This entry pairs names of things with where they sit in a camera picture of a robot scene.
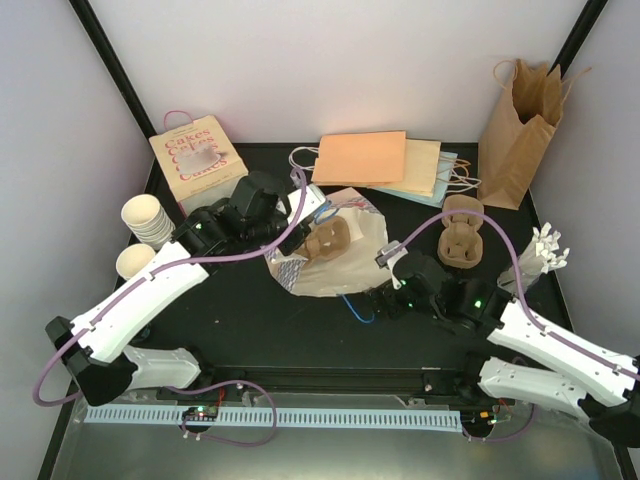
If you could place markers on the light blue cable duct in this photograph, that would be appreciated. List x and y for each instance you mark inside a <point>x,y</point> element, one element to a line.
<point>260,417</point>

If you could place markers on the near paper cup stack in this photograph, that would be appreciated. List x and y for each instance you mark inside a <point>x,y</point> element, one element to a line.
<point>133,259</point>

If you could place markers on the black frame post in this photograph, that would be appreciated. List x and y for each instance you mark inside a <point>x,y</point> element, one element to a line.
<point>100,41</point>
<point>578,34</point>

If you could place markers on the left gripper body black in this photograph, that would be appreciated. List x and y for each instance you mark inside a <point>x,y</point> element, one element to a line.
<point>287,246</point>

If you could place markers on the left black frame post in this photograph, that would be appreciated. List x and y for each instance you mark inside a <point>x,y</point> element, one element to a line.
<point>100,41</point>

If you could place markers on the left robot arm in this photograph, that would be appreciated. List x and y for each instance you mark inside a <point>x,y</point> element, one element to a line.
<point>95,347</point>

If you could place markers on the orange flat paper bag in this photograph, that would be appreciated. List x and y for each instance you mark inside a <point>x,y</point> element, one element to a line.
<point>357,159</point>

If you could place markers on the right black frame post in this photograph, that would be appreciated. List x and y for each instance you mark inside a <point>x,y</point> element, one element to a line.
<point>578,34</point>

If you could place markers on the far paper cup stack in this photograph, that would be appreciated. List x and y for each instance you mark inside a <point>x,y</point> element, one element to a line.
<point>148,221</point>

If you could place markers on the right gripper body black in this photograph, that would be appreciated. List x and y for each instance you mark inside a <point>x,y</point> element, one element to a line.
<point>396,309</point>

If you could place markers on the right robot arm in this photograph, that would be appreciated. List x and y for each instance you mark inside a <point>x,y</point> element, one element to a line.
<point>594,385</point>

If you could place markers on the grey pulp cup carrier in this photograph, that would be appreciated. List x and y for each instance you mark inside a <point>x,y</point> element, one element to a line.
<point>327,241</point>

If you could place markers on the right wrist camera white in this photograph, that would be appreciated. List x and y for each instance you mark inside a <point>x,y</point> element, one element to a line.
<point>390,254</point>

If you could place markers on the Cakes printed paper bag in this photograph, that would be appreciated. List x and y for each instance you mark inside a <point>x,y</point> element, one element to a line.
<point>199,162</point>

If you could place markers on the tan flat paper bag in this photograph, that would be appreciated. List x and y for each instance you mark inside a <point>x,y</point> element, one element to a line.
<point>421,165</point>

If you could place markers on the paper cup stack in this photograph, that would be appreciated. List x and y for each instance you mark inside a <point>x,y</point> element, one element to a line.
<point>133,259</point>
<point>148,221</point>

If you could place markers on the standing brown paper bag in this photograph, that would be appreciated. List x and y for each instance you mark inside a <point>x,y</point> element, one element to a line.
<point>519,131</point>

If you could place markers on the blue checkered paper bag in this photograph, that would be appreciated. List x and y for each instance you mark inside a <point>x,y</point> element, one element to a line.
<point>338,257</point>

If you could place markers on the light blue flat paper bag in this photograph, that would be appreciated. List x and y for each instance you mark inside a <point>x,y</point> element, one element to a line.
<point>452,177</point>

